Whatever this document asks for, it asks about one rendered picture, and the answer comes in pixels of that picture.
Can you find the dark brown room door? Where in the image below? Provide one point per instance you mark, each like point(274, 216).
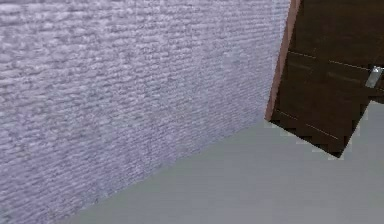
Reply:
point(320, 93)

